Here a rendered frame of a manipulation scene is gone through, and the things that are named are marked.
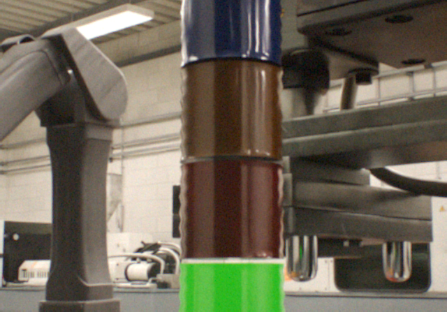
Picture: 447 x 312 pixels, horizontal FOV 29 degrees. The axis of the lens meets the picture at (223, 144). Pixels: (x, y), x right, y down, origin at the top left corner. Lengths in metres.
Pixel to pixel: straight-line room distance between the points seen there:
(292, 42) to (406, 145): 0.11
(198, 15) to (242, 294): 0.10
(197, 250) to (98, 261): 0.67
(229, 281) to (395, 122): 0.25
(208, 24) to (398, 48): 0.30
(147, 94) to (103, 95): 9.86
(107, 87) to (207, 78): 0.66
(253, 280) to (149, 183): 10.28
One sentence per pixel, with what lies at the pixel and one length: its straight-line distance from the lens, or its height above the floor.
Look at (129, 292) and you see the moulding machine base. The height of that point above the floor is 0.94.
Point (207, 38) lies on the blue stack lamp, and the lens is 0.30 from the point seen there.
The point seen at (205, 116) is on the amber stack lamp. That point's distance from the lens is 0.30.
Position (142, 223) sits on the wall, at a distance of 10.63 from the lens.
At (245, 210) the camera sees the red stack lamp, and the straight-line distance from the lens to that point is 0.29.
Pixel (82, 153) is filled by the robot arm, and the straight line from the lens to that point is 0.95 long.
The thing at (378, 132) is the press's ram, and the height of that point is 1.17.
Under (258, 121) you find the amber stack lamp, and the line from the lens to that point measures 0.30.
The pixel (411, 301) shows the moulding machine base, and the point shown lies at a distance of 5.79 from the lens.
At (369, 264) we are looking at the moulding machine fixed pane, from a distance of 6.00.
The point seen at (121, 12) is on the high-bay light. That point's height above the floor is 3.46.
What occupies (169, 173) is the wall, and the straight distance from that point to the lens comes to 10.32.
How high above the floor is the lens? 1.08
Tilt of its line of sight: 9 degrees up
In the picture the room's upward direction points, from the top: straight up
